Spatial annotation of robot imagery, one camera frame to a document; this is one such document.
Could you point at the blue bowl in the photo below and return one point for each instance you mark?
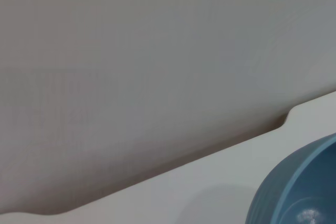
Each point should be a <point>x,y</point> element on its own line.
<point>296,182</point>

